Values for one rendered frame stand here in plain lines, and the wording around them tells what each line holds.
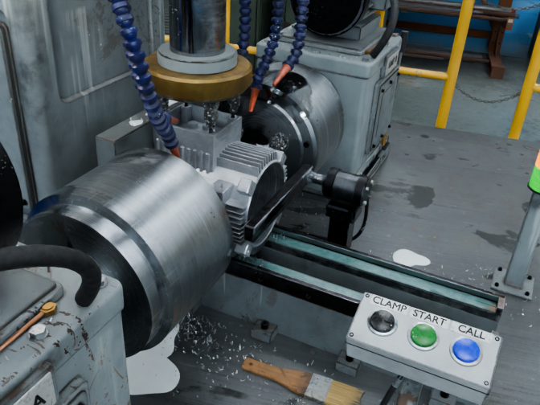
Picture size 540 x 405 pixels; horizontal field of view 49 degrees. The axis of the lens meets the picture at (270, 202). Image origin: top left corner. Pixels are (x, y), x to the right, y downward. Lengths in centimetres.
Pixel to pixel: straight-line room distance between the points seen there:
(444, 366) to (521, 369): 44
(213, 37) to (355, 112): 53
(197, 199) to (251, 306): 32
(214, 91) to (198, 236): 24
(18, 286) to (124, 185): 23
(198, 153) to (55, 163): 24
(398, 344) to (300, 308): 33
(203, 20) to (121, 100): 29
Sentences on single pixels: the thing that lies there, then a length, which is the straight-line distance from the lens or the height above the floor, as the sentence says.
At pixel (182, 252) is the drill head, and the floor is 110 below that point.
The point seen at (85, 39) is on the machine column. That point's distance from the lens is 106.
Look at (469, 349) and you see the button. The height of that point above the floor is 107.
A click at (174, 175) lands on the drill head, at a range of 83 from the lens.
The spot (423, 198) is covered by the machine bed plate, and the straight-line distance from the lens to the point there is 157.
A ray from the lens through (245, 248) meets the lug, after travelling 101.
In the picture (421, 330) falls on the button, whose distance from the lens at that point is 73.
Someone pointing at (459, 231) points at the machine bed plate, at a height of 80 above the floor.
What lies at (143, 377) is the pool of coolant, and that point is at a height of 80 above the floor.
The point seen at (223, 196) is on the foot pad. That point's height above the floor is 107.
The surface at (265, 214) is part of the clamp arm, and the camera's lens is 97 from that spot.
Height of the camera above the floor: 155
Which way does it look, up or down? 31 degrees down
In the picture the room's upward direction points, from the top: 4 degrees clockwise
